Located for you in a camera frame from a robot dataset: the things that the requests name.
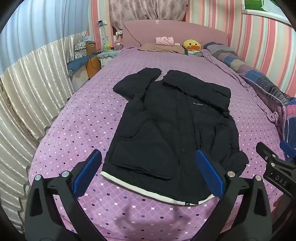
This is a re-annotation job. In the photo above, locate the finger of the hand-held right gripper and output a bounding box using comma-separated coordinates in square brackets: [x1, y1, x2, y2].
[256, 141, 278, 164]
[279, 140, 296, 161]

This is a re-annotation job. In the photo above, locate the nightstand with pale green cover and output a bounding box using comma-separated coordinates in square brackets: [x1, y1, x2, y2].
[97, 50, 119, 67]

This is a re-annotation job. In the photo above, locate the pink headboard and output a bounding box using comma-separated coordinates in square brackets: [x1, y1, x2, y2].
[122, 20, 229, 50]

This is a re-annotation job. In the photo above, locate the blue cloth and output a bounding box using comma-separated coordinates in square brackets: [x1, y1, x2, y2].
[67, 57, 90, 72]

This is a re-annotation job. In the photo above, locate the cardboard box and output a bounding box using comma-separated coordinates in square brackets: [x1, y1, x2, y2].
[85, 41, 96, 56]

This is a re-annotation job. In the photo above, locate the black jacket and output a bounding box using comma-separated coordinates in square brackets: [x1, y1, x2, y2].
[100, 67, 250, 205]

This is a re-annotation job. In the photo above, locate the brown wooden cabinet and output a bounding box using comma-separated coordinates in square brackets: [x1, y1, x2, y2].
[85, 56, 102, 79]

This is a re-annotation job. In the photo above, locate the bed with purple dotted sheet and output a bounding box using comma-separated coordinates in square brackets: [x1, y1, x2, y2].
[24, 47, 289, 241]

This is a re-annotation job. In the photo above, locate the patterned pink curtain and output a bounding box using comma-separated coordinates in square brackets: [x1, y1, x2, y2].
[109, 0, 190, 30]

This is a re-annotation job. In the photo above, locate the white satin curtain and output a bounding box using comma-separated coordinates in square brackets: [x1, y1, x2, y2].
[0, 32, 89, 232]

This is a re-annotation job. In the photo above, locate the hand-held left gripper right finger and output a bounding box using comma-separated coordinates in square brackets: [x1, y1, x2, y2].
[195, 149, 273, 241]

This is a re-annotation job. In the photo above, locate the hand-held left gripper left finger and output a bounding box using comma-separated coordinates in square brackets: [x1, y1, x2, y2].
[24, 149, 102, 241]

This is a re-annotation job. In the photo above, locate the patchwork quilt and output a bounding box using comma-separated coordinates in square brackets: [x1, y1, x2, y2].
[201, 42, 296, 149]

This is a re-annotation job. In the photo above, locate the pink plush toy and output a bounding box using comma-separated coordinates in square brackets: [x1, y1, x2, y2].
[155, 36, 174, 47]

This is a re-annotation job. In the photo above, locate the brown pillow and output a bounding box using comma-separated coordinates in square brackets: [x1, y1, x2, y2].
[138, 43, 185, 54]

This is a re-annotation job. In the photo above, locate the yellow duck plush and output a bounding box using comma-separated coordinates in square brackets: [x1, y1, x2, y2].
[183, 39, 204, 57]

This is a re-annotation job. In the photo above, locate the blue curtain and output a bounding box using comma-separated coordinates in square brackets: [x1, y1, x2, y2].
[0, 0, 90, 75]

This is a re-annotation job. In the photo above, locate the framed wall picture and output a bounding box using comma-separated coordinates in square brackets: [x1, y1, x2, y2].
[240, 0, 292, 25]

